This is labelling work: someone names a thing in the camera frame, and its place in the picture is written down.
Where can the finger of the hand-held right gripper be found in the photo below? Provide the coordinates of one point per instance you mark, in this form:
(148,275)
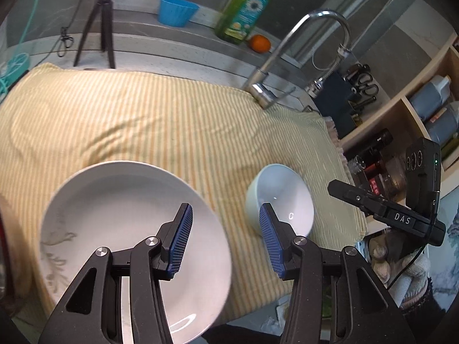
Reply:
(353,197)

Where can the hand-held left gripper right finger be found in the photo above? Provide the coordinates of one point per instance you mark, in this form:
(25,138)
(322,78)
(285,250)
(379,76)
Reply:
(270,243)

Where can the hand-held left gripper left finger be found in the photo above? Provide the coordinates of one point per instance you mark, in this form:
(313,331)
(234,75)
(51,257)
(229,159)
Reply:
(181,243)

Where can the white bowl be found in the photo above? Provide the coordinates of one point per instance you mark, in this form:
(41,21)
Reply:
(287,193)

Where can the plain white plate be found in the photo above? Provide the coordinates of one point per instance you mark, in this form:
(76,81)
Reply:
(118,200)

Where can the person's right forearm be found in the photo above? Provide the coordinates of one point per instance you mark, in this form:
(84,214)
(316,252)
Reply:
(421,299)

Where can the person's right hand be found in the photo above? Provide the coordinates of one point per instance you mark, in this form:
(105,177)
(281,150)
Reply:
(380,265)

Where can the red label bottle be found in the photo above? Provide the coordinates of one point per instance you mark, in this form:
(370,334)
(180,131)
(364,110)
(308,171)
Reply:
(374,182)

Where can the glass jar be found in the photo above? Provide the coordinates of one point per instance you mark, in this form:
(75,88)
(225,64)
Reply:
(394,179)

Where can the black bottle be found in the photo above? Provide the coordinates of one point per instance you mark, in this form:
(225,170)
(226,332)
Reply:
(373,147)

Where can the dark bottle with orange label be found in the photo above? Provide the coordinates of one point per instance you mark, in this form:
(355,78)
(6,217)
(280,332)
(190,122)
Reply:
(443,123)

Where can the wooden shelf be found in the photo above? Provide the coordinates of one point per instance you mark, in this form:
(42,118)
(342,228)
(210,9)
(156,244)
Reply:
(394,114)

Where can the dark bottle with grey cap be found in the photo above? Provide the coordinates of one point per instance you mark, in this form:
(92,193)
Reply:
(428,96)

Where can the dark utensil holder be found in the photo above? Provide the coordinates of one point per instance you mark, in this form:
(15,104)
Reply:
(333,93)

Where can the black scissors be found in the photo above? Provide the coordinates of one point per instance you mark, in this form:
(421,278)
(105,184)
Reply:
(365,79)

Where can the yellow striped cloth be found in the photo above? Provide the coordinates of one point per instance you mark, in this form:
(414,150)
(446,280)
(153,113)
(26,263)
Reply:
(143,114)

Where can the chrome faucet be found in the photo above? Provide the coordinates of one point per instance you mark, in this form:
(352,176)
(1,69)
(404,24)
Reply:
(263,68)

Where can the orange fruit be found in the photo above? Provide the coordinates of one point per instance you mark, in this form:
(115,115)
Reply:
(260,44)

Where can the green dish soap bottle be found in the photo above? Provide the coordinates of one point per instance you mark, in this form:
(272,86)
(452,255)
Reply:
(244,14)

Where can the blue ribbed cup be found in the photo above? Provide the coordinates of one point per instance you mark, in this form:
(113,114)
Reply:
(177,10)

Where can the black tripod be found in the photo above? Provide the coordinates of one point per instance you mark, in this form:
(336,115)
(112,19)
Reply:
(107,18)

